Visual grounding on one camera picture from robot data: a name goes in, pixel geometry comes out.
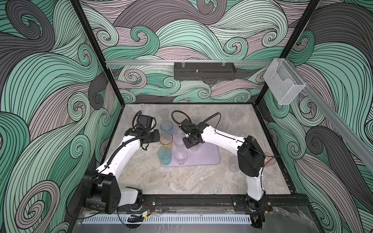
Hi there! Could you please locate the pink transparent short glass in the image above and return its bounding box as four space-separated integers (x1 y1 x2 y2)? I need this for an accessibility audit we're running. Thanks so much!
264 152 277 168

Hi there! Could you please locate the frosted clear glass front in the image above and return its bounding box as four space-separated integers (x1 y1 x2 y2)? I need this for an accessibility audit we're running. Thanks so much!
228 156 240 173

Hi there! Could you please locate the aluminium rail right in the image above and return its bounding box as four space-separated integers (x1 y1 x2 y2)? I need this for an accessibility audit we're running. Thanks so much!
300 84 373 165

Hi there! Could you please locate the clear tall glass back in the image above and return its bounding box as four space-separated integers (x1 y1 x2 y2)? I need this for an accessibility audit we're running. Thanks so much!
174 149 188 165

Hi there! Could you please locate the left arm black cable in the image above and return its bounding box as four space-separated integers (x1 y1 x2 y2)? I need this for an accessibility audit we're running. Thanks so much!
64 110 158 219

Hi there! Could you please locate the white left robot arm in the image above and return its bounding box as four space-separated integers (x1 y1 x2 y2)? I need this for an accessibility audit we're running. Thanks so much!
81 111 160 214

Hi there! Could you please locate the black corner frame post right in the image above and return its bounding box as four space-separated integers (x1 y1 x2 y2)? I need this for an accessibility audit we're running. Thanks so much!
254 0 320 108

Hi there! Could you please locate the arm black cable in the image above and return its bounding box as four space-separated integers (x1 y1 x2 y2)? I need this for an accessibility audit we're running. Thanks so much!
64 110 158 219
170 110 222 129

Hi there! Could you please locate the aluminium rail back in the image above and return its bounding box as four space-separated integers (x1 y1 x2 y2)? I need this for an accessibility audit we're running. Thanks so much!
105 59 272 67

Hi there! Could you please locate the black perforated wall box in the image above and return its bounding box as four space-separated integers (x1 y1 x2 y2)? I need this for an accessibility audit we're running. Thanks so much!
173 62 237 82

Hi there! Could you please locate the lilac plastic tray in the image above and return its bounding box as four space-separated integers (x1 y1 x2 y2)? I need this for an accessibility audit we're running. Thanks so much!
161 133 220 167

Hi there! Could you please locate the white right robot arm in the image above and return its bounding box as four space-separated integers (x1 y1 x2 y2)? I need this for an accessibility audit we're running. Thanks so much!
178 119 265 202

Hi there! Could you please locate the teal frosted tall glass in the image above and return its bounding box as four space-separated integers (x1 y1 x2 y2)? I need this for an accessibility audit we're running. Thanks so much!
158 147 172 166

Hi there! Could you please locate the clear acrylic wall holder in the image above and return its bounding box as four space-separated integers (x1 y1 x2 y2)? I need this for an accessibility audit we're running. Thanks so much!
263 58 306 105

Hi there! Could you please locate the blue transparent tall glass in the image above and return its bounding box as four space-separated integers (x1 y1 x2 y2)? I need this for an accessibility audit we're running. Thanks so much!
160 120 173 135

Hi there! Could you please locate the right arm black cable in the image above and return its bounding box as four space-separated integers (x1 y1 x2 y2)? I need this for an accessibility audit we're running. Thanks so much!
170 110 222 129

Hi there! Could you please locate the clear faceted glass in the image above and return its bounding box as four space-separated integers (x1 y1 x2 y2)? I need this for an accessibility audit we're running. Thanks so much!
174 134 186 149

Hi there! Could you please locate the black corner frame post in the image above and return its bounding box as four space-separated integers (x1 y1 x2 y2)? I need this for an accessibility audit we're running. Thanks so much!
71 0 125 108
254 0 320 108

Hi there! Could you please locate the yellow transparent tall glass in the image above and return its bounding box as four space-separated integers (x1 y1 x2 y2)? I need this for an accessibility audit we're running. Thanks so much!
159 133 173 150

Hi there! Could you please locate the white slotted cable duct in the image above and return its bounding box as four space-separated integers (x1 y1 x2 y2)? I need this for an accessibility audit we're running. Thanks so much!
83 214 252 225

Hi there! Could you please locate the aluminium rail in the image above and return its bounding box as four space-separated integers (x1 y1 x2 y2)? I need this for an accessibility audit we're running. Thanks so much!
300 84 373 165
105 59 272 67

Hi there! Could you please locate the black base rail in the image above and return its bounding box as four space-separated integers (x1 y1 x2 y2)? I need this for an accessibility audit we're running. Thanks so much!
80 194 254 208

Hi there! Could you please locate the black corner frame post left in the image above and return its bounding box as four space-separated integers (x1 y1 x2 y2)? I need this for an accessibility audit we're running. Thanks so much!
71 0 125 108

